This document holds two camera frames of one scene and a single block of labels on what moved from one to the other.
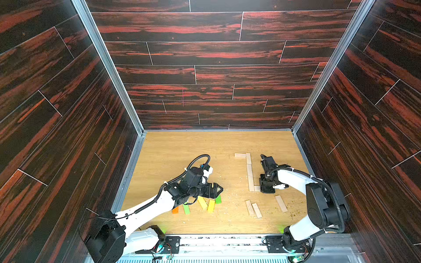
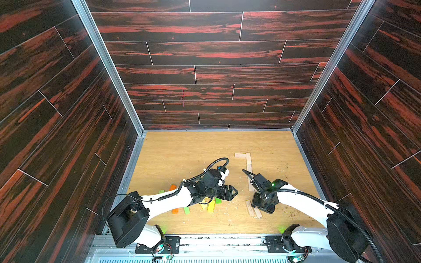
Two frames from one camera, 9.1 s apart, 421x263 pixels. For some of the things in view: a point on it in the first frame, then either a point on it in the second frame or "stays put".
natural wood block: (257, 210) stays put
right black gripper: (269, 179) → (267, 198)
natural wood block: (250, 207) stays put
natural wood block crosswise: (238, 155) stays put
